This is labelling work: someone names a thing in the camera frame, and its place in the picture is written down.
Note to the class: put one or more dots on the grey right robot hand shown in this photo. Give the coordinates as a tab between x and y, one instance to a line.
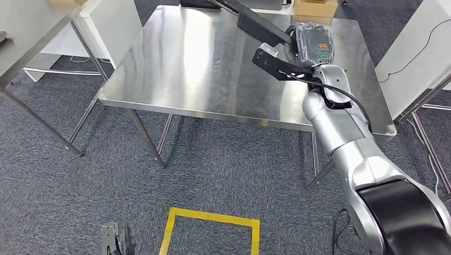
313	45

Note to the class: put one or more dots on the dark left robot hand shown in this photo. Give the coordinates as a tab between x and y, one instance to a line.
127	243

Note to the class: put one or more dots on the black plastic plate frame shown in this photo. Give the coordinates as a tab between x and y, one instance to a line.
260	30

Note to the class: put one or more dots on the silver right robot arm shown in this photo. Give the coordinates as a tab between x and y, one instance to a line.
352	140

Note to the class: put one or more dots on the steel workbench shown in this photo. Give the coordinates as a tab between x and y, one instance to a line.
193	63

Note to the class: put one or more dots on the small cardboard box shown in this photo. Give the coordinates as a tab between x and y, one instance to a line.
315	10

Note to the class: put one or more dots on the yellow floor tape square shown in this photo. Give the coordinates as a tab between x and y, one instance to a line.
211	215

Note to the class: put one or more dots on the white cabinet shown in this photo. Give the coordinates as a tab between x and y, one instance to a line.
408	52
116	28

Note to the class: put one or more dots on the black zip case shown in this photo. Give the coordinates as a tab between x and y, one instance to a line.
197	3

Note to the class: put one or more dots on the large cardboard box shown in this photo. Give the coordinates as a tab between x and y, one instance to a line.
67	3

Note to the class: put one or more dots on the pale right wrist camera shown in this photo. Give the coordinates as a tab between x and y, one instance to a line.
269	50

